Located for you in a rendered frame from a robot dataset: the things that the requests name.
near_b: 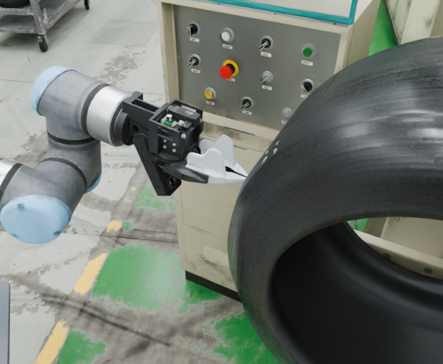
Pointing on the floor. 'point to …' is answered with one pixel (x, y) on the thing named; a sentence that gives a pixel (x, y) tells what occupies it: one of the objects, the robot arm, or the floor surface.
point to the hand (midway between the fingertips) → (238, 179)
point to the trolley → (23, 18)
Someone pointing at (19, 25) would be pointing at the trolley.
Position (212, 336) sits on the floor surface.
